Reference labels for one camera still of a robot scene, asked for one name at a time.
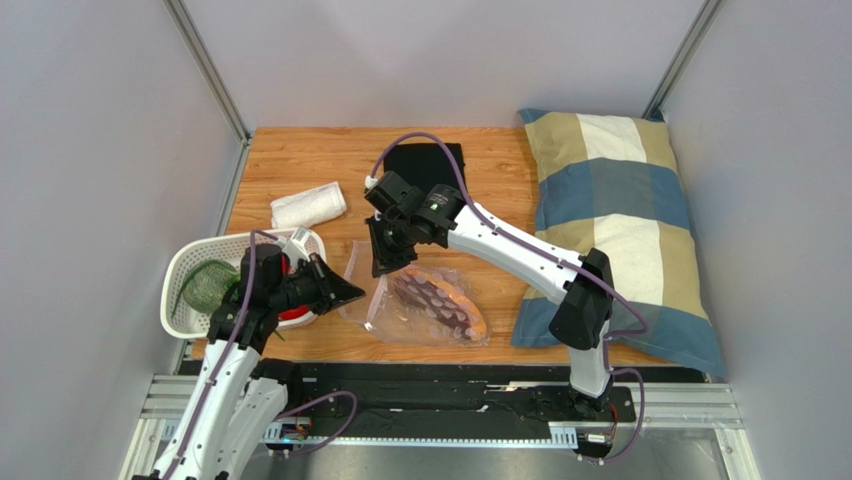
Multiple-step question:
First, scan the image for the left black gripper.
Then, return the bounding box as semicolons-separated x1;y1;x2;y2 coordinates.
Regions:
271;253;367;316

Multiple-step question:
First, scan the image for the red fake apple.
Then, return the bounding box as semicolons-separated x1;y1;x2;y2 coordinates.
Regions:
278;305;310;322

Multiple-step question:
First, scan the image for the clear zip top bag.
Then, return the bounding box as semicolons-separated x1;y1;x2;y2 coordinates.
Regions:
341;241;491;347

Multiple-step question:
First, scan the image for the orange fake carrot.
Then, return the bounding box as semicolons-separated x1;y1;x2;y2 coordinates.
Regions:
389;265;490;344

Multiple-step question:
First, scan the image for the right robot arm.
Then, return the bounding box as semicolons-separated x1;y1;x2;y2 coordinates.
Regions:
364;172;614;401

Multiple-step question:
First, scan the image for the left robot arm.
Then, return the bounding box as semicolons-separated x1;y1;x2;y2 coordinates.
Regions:
146;242;366;479

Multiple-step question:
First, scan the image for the white rolled towel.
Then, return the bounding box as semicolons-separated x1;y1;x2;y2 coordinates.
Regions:
270;181;348;229

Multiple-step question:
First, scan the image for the black folded cloth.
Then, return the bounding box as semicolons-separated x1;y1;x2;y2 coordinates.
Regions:
383;143;460;194

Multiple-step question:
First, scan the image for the white perforated plastic basket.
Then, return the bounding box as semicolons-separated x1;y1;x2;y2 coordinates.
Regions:
160;227;326;340

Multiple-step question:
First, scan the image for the plaid pillow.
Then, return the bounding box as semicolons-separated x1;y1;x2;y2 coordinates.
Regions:
519;108;727;377

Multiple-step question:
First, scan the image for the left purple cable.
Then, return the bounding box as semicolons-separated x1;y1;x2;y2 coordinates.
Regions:
159;229;281;480

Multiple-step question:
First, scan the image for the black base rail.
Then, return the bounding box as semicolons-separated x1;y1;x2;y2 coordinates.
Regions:
136;359;743;461

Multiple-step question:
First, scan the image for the left aluminium frame post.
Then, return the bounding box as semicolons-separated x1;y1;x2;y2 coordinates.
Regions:
163;0;252;146

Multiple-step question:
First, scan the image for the aluminium frame post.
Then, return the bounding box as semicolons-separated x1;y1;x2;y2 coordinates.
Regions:
163;0;252;146
642;0;725;121

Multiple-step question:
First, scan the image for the right aluminium frame post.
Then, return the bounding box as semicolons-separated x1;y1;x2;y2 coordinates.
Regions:
642;0;725;121

